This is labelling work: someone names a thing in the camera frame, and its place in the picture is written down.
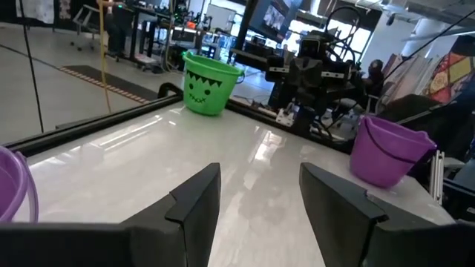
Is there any yellow hanging cable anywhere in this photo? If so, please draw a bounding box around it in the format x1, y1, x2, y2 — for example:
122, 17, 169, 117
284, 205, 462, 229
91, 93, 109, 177
96, 0, 113, 115

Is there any black hanging cable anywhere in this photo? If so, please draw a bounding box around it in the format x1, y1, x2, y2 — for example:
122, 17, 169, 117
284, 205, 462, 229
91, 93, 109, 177
17, 0, 45, 134

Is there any black mat orange striped edge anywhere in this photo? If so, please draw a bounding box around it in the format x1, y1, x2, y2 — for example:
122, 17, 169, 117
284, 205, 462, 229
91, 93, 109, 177
58, 64, 160, 105

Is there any purple halloween bucket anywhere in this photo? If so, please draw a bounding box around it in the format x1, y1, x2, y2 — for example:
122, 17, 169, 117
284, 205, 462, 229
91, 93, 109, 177
349, 113, 439, 189
0, 145, 40, 223

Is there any black desk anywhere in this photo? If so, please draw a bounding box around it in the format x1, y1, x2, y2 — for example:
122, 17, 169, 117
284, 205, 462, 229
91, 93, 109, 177
125, 5, 164, 73

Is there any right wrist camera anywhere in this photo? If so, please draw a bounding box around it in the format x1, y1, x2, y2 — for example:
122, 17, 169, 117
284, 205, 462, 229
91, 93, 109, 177
298, 36, 323, 59

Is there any green Frankenstein bucket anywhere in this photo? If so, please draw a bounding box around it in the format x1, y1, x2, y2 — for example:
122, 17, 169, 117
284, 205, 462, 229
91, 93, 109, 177
181, 50, 246, 117

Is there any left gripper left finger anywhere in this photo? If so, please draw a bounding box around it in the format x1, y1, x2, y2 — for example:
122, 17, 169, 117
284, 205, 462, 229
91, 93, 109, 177
0, 162, 223, 267

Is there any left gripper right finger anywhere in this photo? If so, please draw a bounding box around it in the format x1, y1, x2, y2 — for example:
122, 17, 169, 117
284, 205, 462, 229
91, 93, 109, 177
298, 162, 475, 267

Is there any black table frame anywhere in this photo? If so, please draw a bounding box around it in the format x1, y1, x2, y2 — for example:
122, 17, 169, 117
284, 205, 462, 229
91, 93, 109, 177
0, 81, 475, 223

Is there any colourful patchwork quilt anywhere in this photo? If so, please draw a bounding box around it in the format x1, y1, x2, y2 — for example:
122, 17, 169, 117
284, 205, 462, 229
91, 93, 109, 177
422, 33, 475, 105

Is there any grey rolling chair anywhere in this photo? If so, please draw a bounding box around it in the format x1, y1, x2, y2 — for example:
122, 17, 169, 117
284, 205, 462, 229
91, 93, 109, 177
71, 3, 105, 52

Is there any white patterned cloth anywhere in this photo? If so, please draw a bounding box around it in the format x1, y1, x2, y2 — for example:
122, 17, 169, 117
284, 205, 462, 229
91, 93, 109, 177
14, 0, 56, 24

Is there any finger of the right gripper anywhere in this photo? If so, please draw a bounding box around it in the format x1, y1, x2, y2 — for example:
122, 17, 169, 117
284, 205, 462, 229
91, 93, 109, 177
289, 58, 307, 88
306, 59, 324, 89

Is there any floral patterned cloth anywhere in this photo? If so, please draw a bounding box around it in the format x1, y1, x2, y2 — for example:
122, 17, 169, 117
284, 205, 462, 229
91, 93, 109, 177
58, 0, 72, 20

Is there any large display screen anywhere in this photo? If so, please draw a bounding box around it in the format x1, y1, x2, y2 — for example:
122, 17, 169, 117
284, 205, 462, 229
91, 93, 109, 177
247, 0, 309, 45

